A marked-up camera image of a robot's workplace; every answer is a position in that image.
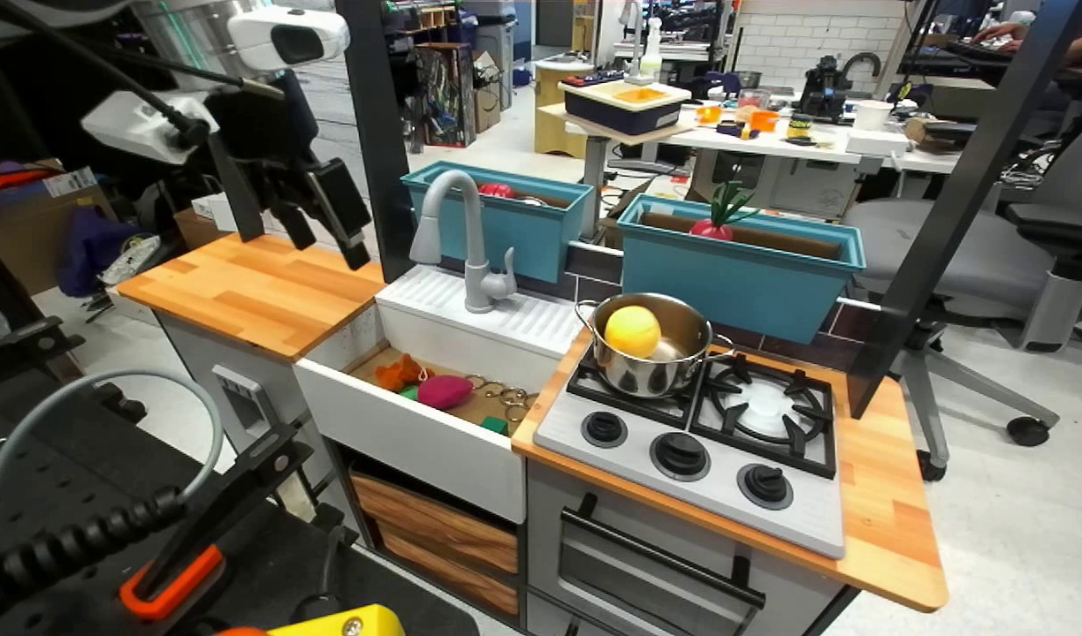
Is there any grey cable loop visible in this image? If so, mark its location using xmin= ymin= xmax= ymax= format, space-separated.
xmin=0 ymin=363 xmax=231 ymax=559

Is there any teal planter box with radish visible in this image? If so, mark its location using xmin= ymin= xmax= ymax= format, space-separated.
xmin=614 ymin=190 xmax=869 ymax=349

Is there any grey toy stovetop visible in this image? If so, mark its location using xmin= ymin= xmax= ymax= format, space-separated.
xmin=531 ymin=346 xmax=851 ymax=561

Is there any wooden stove counter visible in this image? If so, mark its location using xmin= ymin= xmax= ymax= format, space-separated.
xmin=508 ymin=329 xmax=955 ymax=617

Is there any red toy radish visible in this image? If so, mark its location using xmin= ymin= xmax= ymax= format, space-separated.
xmin=685 ymin=177 xmax=756 ymax=246

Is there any steel cooking pot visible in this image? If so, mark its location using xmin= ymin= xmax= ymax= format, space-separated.
xmin=573 ymin=289 xmax=741 ymax=402

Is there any grey toy cabinet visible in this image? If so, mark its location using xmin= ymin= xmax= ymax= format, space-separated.
xmin=151 ymin=309 xmax=335 ymax=501

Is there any white work table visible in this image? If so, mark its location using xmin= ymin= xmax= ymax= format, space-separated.
xmin=666 ymin=96 xmax=972 ymax=182

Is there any orange toy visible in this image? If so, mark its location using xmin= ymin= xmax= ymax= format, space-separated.
xmin=369 ymin=349 xmax=427 ymax=396

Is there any wooden crate drawer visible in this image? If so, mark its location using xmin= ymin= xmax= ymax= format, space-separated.
xmin=346 ymin=466 xmax=524 ymax=622

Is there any black tray with yellow inside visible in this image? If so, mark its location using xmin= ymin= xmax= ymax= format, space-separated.
xmin=559 ymin=77 xmax=697 ymax=142

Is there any pink toy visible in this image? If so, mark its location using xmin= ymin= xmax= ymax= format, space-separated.
xmin=415 ymin=369 xmax=477 ymax=413

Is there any grey toy oven door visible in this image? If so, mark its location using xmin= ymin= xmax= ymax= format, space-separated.
xmin=524 ymin=458 xmax=851 ymax=636

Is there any butcher block wooden counter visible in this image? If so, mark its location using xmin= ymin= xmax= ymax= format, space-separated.
xmin=112 ymin=228 xmax=389 ymax=363

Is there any white toy kitchen sink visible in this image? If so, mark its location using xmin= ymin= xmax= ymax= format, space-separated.
xmin=289 ymin=262 xmax=590 ymax=528

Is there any black frame post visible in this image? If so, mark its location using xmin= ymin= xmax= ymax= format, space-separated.
xmin=842 ymin=0 xmax=1082 ymax=423

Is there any yellow object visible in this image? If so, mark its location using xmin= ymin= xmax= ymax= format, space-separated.
xmin=266 ymin=601 xmax=412 ymax=636

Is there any yellow toy lemon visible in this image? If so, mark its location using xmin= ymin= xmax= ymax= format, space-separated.
xmin=600 ymin=302 xmax=666 ymax=363

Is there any grey office chair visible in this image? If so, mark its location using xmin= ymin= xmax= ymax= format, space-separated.
xmin=848 ymin=108 xmax=1082 ymax=482

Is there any grey toy kitchen tap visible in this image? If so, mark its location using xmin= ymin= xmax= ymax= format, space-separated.
xmin=408 ymin=165 xmax=524 ymax=317

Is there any black clamp with orange handle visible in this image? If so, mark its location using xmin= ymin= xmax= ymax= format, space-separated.
xmin=112 ymin=413 xmax=322 ymax=626

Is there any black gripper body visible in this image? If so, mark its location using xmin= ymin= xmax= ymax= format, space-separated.
xmin=201 ymin=68 xmax=322 ymax=213

